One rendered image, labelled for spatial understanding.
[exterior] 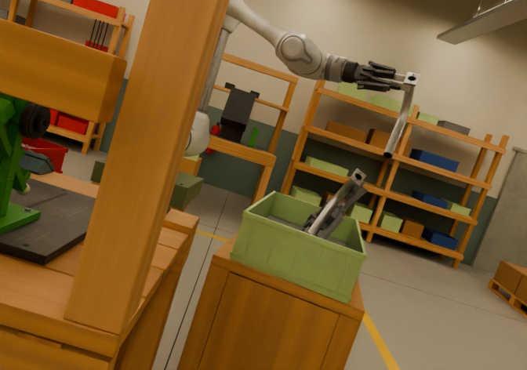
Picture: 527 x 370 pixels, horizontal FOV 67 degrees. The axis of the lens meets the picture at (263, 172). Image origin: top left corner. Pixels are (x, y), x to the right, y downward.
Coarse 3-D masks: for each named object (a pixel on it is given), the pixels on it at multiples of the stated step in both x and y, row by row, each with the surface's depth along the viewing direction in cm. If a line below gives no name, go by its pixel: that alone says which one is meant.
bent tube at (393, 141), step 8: (408, 72) 131; (408, 80) 128; (416, 80) 128; (408, 96) 133; (408, 104) 135; (400, 112) 137; (408, 112) 136; (400, 120) 136; (400, 128) 133; (392, 136) 131; (392, 144) 128; (384, 152) 127; (392, 152) 127
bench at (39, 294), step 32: (0, 256) 71; (64, 256) 79; (160, 256) 93; (0, 288) 62; (32, 288) 65; (64, 288) 68; (160, 288) 122; (0, 320) 59; (32, 320) 59; (64, 320) 59; (160, 320) 123; (0, 352) 60; (32, 352) 60; (64, 352) 60; (96, 352) 60; (128, 352) 124
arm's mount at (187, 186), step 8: (104, 160) 153; (96, 168) 147; (96, 176) 148; (184, 176) 171; (192, 176) 178; (176, 184) 148; (184, 184) 153; (192, 184) 158; (200, 184) 177; (176, 192) 147; (184, 192) 147; (192, 192) 161; (176, 200) 148; (184, 200) 149; (176, 208) 148
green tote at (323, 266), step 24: (264, 216) 179; (288, 216) 188; (240, 240) 131; (264, 240) 129; (288, 240) 128; (312, 240) 126; (360, 240) 142; (264, 264) 129; (288, 264) 128; (312, 264) 127; (336, 264) 125; (360, 264) 124; (312, 288) 127; (336, 288) 126
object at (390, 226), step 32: (320, 96) 585; (352, 96) 591; (384, 96) 593; (352, 128) 600; (448, 128) 602; (320, 160) 642; (384, 160) 646; (416, 160) 602; (448, 160) 607; (480, 160) 647; (288, 192) 603; (384, 192) 602; (416, 192) 637; (480, 192) 616; (384, 224) 618; (416, 224) 622
